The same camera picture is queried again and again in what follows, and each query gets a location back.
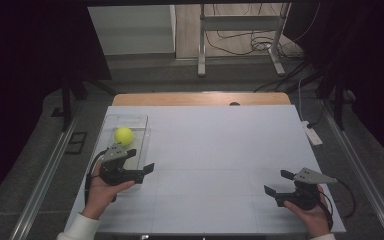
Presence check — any white cable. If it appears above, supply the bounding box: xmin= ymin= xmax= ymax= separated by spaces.
xmin=297 ymin=76 xmax=306 ymax=123

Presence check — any grey metal stand frame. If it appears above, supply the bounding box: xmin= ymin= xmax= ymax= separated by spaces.
xmin=197 ymin=3 xmax=292 ymax=78

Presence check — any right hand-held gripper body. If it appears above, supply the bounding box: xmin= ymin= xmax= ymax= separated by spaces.
xmin=274 ymin=167 xmax=339 ymax=211

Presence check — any wooden table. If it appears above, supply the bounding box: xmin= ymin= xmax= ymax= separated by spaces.
xmin=112 ymin=92 xmax=292 ymax=107

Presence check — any black plugged power cable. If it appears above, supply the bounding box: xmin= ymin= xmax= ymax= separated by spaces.
xmin=306 ymin=105 xmax=325 ymax=130

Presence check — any black rectangular floor frame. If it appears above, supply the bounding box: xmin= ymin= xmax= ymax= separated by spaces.
xmin=64 ymin=131 xmax=88 ymax=155

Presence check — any dark curtain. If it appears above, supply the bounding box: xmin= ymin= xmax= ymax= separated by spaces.
xmin=283 ymin=0 xmax=384 ymax=174
xmin=0 ymin=0 xmax=112 ymax=214

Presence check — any white power strip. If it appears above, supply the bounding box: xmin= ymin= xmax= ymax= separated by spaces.
xmin=300 ymin=120 xmax=324 ymax=147

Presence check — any yellow tennis ball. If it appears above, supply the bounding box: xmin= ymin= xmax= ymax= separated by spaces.
xmin=113 ymin=126 xmax=135 ymax=147

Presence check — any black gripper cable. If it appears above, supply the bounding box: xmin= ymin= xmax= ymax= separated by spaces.
xmin=335 ymin=179 xmax=357 ymax=220
xmin=84 ymin=148 xmax=110 ymax=205

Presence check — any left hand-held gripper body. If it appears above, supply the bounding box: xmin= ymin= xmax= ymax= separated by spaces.
xmin=99 ymin=143 xmax=146 ymax=187

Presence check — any clear plastic container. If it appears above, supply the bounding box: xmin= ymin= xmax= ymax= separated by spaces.
xmin=96 ymin=113 xmax=152 ymax=191

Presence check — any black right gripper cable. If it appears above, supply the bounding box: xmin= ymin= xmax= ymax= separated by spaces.
xmin=335 ymin=179 xmax=357 ymax=220

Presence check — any person's left hand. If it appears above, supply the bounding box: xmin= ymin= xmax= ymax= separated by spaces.
xmin=81 ymin=159 xmax=136 ymax=221

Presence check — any black floor cable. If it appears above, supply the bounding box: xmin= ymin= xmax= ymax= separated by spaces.
xmin=253 ymin=59 xmax=318 ymax=94

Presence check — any tangle of black cables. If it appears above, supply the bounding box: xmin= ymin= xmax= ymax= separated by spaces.
xmin=204 ymin=3 xmax=321 ymax=58

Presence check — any person's right hand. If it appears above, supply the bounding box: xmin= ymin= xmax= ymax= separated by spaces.
xmin=283 ymin=184 xmax=332 ymax=239

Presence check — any aluminium floor rail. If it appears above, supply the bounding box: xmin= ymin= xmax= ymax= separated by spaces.
xmin=319 ymin=99 xmax=384 ymax=240
xmin=9 ymin=116 xmax=81 ymax=240

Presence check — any white cabinet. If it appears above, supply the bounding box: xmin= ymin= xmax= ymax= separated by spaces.
xmin=87 ymin=4 xmax=177 ymax=56

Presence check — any black stand leg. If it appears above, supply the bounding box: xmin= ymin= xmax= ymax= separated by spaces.
xmin=51 ymin=76 xmax=115 ymax=133
xmin=316 ymin=76 xmax=355 ymax=131

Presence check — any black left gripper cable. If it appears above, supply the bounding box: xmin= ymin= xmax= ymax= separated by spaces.
xmin=84 ymin=148 xmax=110 ymax=205

